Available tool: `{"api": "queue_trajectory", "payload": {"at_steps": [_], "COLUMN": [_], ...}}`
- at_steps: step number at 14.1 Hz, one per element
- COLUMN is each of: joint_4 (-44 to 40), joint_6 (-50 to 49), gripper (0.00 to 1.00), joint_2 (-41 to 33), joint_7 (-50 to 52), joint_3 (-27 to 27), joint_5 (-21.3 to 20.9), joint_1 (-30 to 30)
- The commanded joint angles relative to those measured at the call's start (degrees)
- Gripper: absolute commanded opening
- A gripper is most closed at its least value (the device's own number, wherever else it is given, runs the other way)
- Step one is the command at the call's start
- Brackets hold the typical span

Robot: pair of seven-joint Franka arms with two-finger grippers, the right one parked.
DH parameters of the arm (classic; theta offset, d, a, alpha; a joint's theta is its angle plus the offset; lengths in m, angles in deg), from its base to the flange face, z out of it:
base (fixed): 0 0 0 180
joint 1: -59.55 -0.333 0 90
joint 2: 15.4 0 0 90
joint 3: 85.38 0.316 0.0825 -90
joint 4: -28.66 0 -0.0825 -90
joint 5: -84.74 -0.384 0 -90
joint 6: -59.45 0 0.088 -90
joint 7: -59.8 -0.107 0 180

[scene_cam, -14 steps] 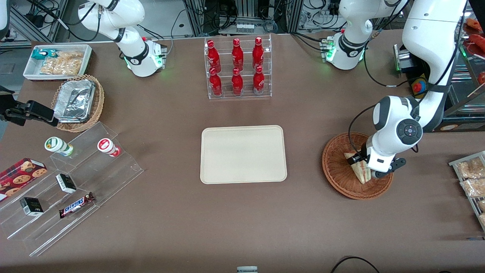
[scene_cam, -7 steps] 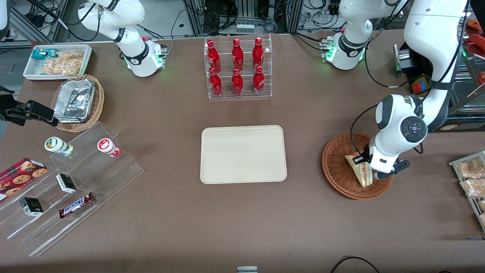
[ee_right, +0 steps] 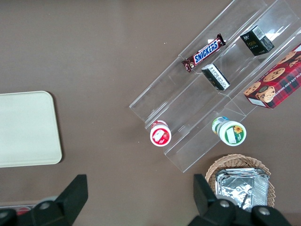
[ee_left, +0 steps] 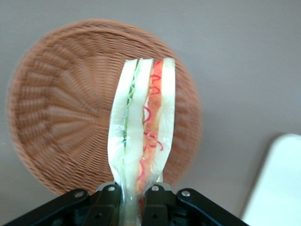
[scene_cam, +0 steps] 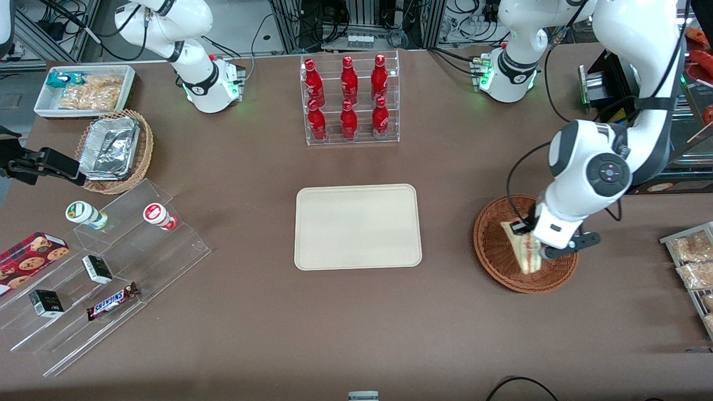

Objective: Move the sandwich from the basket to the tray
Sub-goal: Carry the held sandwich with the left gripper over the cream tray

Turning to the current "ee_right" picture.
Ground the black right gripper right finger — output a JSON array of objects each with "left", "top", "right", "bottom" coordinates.
[{"left": 187, "top": 174, "right": 238, "bottom": 226}]

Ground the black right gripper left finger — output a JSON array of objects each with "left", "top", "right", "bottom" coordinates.
[{"left": 30, "top": 174, "right": 89, "bottom": 226}]

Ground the light wicker basket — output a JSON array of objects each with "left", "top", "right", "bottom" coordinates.
[{"left": 205, "top": 153, "right": 276, "bottom": 212}]

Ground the cream plastic serving tray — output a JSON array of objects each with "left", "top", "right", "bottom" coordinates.
[{"left": 0, "top": 90, "right": 63, "bottom": 169}]

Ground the stack of foil trays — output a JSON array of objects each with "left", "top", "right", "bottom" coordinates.
[{"left": 214, "top": 167, "right": 269, "bottom": 213}]

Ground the red soda bottle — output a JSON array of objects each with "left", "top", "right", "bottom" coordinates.
[{"left": 16, "top": 206, "right": 31, "bottom": 216}]

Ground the clear acrylic bottle rack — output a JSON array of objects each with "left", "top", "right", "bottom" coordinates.
[{"left": 0, "top": 203, "right": 38, "bottom": 214}]

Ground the green lid yogurt cup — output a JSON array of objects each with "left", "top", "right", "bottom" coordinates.
[{"left": 211, "top": 116, "right": 247, "bottom": 147}]

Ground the red lid yogurt cup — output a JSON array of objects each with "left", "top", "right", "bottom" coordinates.
[{"left": 150, "top": 119, "right": 172, "bottom": 147}]

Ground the clear acrylic stepped shelf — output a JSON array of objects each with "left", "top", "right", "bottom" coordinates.
[{"left": 128, "top": 0, "right": 301, "bottom": 174}]

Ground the small black carton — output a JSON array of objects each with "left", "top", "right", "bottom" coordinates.
[
  {"left": 201, "top": 63, "right": 231, "bottom": 91},
  {"left": 239, "top": 25, "right": 275, "bottom": 57}
]

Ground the red plaid cookie box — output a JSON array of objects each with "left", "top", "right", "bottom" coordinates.
[{"left": 243, "top": 43, "right": 301, "bottom": 110}]

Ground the Snickers chocolate bar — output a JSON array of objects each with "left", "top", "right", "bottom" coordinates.
[{"left": 181, "top": 33, "right": 227, "bottom": 73}]

